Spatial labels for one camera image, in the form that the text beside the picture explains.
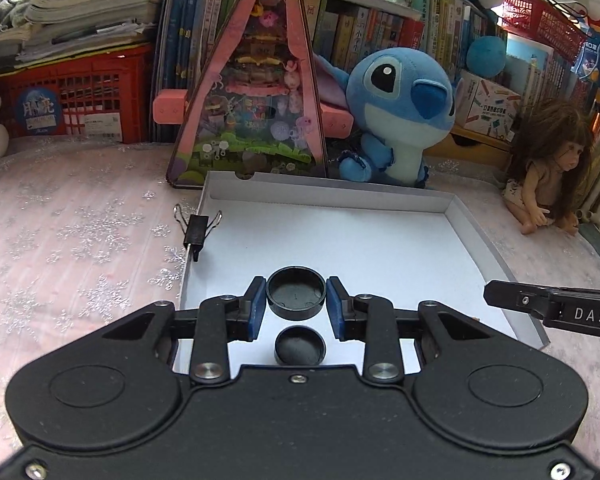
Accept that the black binder clip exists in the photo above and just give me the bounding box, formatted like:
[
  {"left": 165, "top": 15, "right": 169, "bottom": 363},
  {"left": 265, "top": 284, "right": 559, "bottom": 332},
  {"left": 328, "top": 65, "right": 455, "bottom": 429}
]
[{"left": 174, "top": 203, "right": 224, "bottom": 262}]

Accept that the small black round cap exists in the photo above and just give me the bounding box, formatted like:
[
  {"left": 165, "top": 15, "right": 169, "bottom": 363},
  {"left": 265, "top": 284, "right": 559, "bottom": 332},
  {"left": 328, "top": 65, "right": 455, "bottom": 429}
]
[{"left": 274, "top": 326, "right": 326, "bottom": 367}]

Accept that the large black round cap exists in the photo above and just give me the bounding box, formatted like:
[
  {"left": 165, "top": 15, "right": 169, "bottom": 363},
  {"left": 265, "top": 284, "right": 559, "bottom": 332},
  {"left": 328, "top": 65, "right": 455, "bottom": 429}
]
[{"left": 266, "top": 265, "right": 327, "bottom": 321}]

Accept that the red plastic basket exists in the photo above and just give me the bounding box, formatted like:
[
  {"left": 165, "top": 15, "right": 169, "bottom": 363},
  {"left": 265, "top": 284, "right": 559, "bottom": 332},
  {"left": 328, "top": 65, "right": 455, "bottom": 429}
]
[{"left": 502, "top": 0, "right": 589, "bottom": 63}]

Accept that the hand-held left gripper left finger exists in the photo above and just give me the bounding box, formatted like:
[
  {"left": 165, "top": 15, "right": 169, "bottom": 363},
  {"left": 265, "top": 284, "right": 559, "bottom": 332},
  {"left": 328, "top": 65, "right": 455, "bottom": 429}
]
[{"left": 97, "top": 276, "right": 268, "bottom": 386}]

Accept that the row of thin blue books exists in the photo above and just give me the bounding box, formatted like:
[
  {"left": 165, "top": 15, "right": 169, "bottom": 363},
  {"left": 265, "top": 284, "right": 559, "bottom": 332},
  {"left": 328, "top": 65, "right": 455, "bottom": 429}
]
[{"left": 155, "top": 0, "right": 233, "bottom": 142}]

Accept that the white cardboard tray box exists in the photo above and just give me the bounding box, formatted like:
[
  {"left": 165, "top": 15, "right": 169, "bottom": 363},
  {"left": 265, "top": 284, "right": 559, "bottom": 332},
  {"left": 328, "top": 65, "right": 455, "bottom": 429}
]
[{"left": 172, "top": 170, "right": 551, "bottom": 376}]

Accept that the blue printed bag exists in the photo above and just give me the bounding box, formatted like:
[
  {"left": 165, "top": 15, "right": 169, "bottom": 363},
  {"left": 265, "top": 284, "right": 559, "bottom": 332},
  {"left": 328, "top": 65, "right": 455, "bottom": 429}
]
[{"left": 571, "top": 14, "right": 600, "bottom": 82}]

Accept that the row of upright books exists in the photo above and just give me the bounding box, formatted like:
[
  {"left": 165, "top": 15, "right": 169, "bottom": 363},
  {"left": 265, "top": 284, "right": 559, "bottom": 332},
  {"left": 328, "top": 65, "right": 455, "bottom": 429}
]
[{"left": 505, "top": 35, "right": 600, "bottom": 213}]

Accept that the wooden drawer box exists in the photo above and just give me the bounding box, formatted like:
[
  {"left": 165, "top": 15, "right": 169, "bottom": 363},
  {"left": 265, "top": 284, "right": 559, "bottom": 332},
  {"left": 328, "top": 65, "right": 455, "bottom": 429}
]
[{"left": 425, "top": 126, "right": 513, "bottom": 166}]

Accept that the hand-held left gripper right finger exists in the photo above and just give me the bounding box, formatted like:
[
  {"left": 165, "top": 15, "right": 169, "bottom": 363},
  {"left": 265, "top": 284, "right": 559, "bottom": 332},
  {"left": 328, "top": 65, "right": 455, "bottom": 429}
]
[{"left": 326, "top": 276, "right": 491, "bottom": 386}]

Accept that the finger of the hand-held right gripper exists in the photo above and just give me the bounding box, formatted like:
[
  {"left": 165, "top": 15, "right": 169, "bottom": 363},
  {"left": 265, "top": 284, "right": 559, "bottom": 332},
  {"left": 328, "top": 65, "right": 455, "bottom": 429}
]
[{"left": 484, "top": 280, "right": 561, "bottom": 322}]

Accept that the blue alien plush toy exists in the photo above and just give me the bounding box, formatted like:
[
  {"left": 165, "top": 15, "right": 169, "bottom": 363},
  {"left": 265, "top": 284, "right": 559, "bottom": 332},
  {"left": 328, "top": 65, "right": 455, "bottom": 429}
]
[{"left": 312, "top": 47, "right": 463, "bottom": 188}]

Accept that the white box with coloured print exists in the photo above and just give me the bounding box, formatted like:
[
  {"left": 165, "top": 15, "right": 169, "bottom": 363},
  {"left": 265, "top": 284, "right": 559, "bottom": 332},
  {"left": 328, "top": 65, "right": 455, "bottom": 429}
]
[{"left": 457, "top": 71, "right": 523, "bottom": 141}]

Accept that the brown-haired baby doll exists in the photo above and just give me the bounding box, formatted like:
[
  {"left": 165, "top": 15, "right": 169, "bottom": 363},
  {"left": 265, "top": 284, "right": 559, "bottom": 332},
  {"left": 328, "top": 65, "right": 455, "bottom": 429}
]
[{"left": 502, "top": 99, "right": 596, "bottom": 237}]

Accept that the stack of books and papers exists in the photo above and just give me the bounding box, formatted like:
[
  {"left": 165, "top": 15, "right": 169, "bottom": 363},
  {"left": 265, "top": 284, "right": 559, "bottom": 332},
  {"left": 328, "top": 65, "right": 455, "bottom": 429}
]
[{"left": 0, "top": 0, "right": 167, "bottom": 78}]

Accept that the red plastic crate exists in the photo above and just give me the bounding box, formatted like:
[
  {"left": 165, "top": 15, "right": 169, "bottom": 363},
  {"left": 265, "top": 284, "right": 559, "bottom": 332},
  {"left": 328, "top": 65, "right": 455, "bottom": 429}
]
[{"left": 5, "top": 45, "right": 153, "bottom": 143}]

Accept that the pink triangular toy box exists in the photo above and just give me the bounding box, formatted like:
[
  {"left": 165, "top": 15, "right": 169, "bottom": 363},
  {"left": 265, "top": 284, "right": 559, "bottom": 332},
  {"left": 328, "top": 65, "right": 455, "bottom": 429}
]
[{"left": 166, "top": 0, "right": 328, "bottom": 190}]

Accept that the row of shelf books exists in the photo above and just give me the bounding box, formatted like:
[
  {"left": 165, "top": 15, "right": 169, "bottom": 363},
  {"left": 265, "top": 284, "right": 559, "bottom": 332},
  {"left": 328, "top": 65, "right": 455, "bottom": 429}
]
[{"left": 300, "top": 0, "right": 506, "bottom": 78}]

